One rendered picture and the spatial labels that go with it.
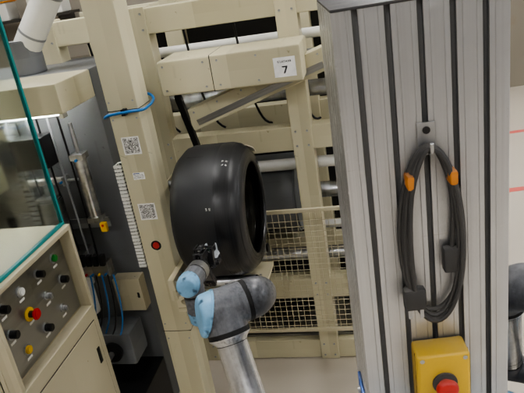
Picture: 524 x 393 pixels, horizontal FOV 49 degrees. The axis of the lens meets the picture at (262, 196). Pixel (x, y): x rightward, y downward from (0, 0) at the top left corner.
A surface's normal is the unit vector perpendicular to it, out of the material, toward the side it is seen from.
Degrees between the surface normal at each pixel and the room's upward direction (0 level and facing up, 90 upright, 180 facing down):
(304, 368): 0
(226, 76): 90
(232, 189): 62
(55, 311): 90
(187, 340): 90
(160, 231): 90
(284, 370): 0
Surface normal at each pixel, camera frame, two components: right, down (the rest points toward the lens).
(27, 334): 0.98, -0.07
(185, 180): -0.22, -0.42
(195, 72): -0.16, 0.40
